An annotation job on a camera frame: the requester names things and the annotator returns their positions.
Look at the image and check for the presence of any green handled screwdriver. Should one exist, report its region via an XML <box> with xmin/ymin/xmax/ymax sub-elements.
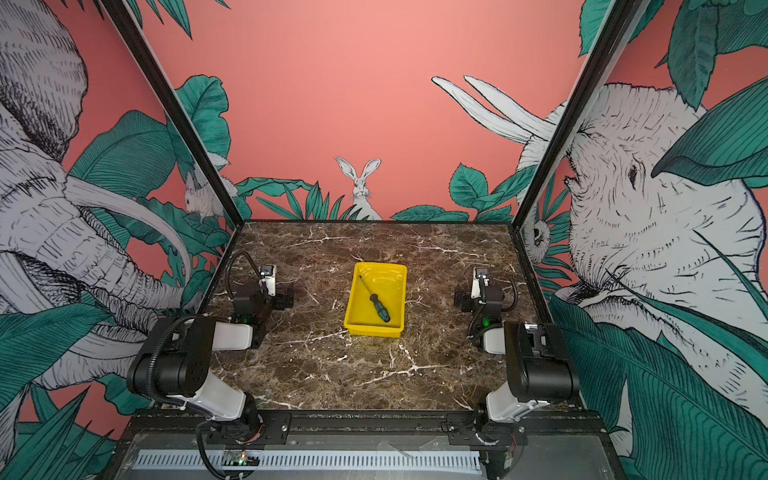
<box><xmin>358</xmin><ymin>275</ymin><xmax>391</xmax><ymax>323</ymax></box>

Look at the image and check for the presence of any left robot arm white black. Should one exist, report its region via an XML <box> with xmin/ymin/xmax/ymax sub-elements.
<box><xmin>126</xmin><ymin>285</ymin><xmax>294</xmax><ymax>445</ymax></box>

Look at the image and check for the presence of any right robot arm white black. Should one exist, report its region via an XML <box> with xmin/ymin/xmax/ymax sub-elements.
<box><xmin>454</xmin><ymin>286</ymin><xmax>580</xmax><ymax>423</ymax></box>

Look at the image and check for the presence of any yellow plastic bin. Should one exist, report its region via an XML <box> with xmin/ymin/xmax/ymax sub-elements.
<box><xmin>344</xmin><ymin>262</ymin><xmax>408</xmax><ymax>338</ymax></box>

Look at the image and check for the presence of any small circuit board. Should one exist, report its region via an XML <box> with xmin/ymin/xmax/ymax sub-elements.
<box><xmin>221</xmin><ymin>450</ymin><xmax>261</xmax><ymax>469</ymax></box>

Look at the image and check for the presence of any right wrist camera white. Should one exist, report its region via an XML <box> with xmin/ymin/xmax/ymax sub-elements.
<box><xmin>470</xmin><ymin>267</ymin><xmax>489</xmax><ymax>299</ymax></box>

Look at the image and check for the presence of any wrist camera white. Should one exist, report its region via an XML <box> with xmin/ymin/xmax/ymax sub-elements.
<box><xmin>470</xmin><ymin>267</ymin><xmax>489</xmax><ymax>299</ymax></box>
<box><xmin>258</xmin><ymin>264</ymin><xmax>276</xmax><ymax>297</ymax></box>

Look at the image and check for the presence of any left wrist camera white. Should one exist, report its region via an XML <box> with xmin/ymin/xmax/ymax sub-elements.
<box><xmin>258</xmin><ymin>264</ymin><xmax>276</xmax><ymax>297</ymax></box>

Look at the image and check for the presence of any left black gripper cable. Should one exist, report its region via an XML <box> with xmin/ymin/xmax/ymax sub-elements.
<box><xmin>226</xmin><ymin>250</ymin><xmax>266</xmax><ymax>301</ymax></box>

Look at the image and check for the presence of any black mounting rail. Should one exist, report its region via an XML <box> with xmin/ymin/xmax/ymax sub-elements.
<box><xmin>122</xmin><ymin>409</ymin><xmax>607</xmax><ymax>448</ymax></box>

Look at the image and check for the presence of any white slotted cable duct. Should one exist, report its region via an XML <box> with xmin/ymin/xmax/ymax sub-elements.
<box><xmin>131</xmin><ymin>449</ymin><xmax>483</xmax><ymax>473</ymax></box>

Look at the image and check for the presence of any left black frame post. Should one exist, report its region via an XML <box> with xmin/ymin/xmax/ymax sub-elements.
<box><xmin>101</xmin><ymin>0</ymin><xmax>245</xmax><ymax>228</ymax></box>

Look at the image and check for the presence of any black frame post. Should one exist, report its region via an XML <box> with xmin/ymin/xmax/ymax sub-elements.
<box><xmin>512</xmin><ymin>1</ymin><xmax>647</xmax><ymax>232</ymax></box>
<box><xmin>101</xmin><ymin>0</ymin><xmax>245</xmax><ymax>228</ymax></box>

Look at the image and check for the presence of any right black frame post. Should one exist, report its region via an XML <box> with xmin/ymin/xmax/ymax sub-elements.
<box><xmin>512</xmin><ymin>1</ymin><xmax>647</xmax><ymax>232</ymax></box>

